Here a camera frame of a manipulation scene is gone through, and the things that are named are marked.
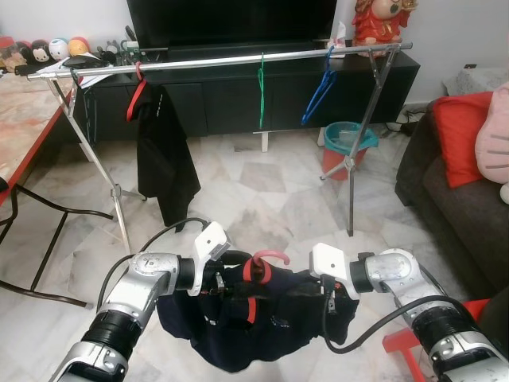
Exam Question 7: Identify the red plastic hanger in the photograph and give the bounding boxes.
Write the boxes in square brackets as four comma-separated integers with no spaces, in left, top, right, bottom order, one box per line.
[241,249,291,325]
[125,61,150,123]

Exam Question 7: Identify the black jacket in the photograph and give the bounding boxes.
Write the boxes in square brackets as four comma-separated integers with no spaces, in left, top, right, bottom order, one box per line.
[135,82,202,226]

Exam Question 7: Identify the blue plastic hanger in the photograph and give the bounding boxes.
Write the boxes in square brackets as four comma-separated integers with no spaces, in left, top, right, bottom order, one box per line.
[301,45,339,127]

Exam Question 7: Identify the green plastic hanger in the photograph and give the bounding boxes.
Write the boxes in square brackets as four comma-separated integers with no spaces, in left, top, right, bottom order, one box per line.
[254,53,267,130]

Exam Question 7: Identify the dark navy plastic hanger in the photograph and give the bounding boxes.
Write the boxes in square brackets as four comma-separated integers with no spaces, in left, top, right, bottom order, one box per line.
[72,70,98,146]

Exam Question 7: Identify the red plastic stool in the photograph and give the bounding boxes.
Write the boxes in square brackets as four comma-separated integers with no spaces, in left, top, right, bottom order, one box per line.
[382,298,492,382]

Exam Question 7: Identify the red waste bin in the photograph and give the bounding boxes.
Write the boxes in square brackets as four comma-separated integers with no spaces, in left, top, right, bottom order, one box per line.
[322,143,367,182]

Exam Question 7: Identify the dark grey fabric sofa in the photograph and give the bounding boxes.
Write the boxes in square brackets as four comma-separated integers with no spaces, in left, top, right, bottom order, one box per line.
[395,99,509,299]

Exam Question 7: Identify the teal plastic bin liner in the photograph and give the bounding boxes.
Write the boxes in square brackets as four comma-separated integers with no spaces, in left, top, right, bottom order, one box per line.
[323,121,379,154]

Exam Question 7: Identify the black TV cabinet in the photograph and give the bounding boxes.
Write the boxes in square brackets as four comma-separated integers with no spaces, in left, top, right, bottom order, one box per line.
[72,40,421,152]

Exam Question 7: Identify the red cushion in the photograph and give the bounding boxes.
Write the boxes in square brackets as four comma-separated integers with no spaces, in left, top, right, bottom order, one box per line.
[432,92,495,188]

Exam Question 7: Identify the chrome clothes rack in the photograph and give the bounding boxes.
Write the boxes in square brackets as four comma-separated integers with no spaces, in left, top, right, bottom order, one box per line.
[26,42,414,257]

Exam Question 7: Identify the pink cat face cushion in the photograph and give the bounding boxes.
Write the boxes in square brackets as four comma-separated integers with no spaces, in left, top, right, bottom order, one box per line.
[475,86,509,184]

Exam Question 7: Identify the white papers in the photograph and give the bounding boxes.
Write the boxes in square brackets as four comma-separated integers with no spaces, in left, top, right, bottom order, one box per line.
[36,54,112,87]

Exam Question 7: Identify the side table with lace cloth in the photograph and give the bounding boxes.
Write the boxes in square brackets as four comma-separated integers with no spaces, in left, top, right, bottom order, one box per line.
[444,68,506,100]

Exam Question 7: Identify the marble top folding table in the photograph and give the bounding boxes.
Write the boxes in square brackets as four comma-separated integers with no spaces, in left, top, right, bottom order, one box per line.
[0,72,116,309]

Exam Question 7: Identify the black flat screen TV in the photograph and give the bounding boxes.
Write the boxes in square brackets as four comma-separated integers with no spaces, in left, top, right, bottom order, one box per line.
[127,0,339,49]

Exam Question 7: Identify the orange plush ball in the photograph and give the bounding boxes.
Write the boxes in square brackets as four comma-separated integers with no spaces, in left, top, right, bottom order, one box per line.
[68,36,90,58]

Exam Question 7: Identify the red laughing Buddha statue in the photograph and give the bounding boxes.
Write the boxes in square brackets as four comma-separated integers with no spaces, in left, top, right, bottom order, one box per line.
[352,0,418,46]

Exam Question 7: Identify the white plush ball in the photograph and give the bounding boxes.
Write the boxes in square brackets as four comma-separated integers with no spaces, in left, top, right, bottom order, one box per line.
[49,37,71,61]

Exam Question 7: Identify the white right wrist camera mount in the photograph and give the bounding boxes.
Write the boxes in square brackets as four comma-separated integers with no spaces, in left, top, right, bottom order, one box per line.
[309,243,355,299]

